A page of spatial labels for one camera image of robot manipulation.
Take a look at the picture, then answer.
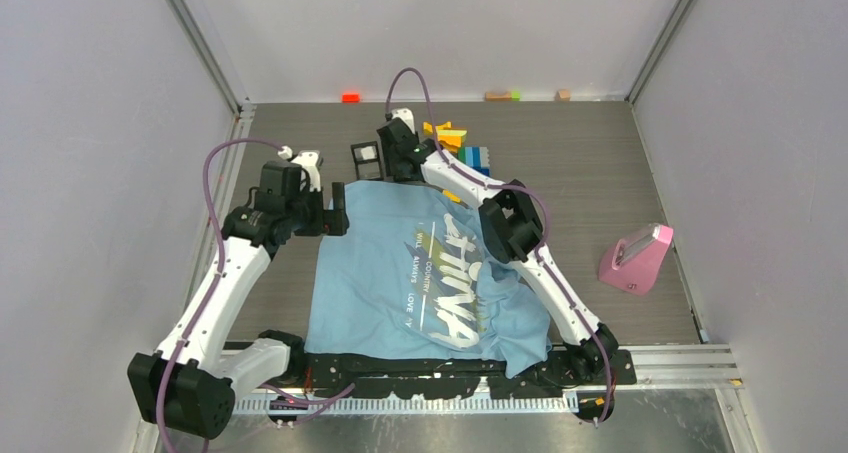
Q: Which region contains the light blue printed t-shirt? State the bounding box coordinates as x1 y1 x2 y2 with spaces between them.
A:
305 181 551 377

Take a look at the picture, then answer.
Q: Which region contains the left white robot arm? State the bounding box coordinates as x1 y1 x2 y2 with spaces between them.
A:
127 151 349 440

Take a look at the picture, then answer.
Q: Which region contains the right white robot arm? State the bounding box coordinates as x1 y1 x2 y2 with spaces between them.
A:
377 113 619 384

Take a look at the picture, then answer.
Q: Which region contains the left black brooch box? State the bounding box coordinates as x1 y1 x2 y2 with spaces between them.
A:
350 141 385 181

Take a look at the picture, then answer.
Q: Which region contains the yellow arch block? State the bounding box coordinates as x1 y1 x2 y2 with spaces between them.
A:
422 121 452 135

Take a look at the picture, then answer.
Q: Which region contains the yellow small block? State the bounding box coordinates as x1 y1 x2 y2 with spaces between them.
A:
442 190 463 203

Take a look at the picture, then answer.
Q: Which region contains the multicolour brick stack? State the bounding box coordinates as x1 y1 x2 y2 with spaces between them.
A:
457 146 491 176

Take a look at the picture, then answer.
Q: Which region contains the tan arch wooden block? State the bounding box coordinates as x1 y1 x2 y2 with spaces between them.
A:
484 91 513 102

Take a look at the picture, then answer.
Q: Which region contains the pink white object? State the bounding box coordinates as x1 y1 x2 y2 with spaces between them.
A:
597 223 674 296

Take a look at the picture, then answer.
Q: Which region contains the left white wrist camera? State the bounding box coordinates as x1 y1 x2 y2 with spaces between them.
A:
290 150 323 192

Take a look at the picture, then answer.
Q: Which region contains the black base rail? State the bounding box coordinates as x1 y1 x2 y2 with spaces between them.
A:
258 330 637 400

